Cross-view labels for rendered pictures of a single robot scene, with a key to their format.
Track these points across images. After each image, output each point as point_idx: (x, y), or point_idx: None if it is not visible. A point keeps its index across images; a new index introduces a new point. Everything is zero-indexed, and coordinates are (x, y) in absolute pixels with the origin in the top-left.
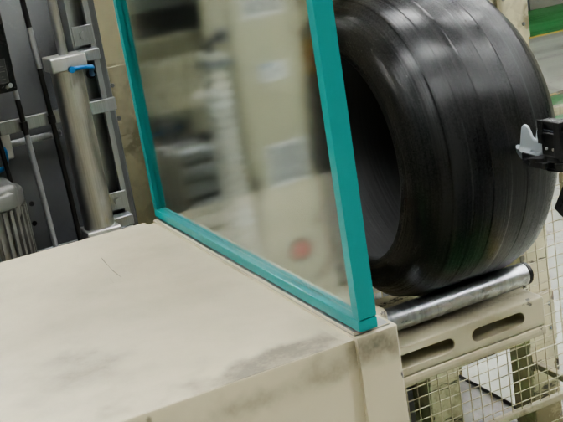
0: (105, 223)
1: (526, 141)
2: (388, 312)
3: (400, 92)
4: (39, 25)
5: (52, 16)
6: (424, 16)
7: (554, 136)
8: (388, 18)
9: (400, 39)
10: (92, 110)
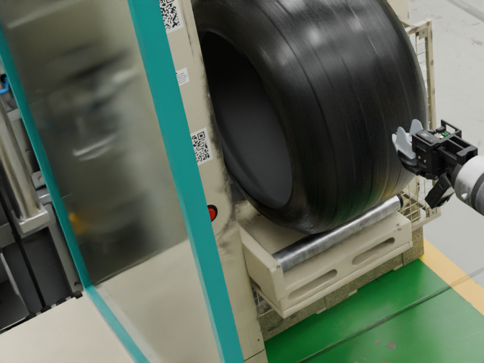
0: (33, 212)
1: (402, 141)
2: (281, 256)
3: (291, 99)
4: None
5: None
6: (311, 18)
7: (426, 153)
8: (278, 21)
9: (289, 48)
10: (11, 119)
